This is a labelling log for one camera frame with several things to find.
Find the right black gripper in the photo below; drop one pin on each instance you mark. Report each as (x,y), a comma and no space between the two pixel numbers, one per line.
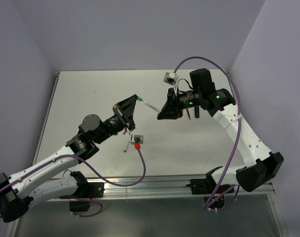
(172,109)

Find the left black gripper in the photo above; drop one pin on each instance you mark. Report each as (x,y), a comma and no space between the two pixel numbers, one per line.
(124,110)

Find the white green-tip pen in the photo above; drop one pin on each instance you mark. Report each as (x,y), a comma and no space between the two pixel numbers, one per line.
(151,106)

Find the red pink pen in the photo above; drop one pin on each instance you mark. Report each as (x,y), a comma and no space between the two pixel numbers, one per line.
(188,114)

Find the black orange highlighter pen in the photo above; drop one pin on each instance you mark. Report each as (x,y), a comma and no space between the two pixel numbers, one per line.
(196,112)

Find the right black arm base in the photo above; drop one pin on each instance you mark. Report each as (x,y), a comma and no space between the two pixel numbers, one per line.
(205,186)

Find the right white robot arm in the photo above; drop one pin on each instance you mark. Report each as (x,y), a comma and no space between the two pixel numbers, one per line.
(261,164)

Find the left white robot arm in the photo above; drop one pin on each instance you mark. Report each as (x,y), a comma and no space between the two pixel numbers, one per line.
(34,185)

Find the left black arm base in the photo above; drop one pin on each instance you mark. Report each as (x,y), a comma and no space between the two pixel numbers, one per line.
(83,199)

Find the white brown-tip pen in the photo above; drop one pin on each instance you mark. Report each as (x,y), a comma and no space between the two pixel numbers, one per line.
(127,146)

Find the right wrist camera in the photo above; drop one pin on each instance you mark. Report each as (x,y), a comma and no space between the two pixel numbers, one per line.
(171,78)

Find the aluminium rail frame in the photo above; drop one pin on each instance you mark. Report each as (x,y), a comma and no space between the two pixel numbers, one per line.
(68,82)

